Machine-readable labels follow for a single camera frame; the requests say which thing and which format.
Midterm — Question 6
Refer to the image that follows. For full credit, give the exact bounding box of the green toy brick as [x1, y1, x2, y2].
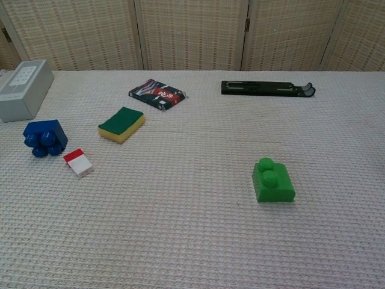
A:
[252, 157, 297, 204]

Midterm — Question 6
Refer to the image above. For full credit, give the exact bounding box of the blue toy brick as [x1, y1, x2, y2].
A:
[23, 119, 69, 158]

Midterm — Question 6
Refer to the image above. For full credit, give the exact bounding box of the dark printed card pack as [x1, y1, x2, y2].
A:
[128, 78, 189, 113]

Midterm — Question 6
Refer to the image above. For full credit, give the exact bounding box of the green and yellow sponge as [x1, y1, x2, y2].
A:
[97, 107, 146, 145]

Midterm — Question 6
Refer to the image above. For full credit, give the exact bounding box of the black folding stand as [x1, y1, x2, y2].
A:
[221, 80, 317, 98]

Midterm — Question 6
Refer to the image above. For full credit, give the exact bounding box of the woven folding screen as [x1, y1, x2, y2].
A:
[0, 0, 385, 72]

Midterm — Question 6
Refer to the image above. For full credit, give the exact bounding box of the small red and white box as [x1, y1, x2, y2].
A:
[63, 148, 94, 178]

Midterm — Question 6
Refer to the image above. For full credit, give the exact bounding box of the grey box with keypad print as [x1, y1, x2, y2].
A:
[0, 59, 55, 123]

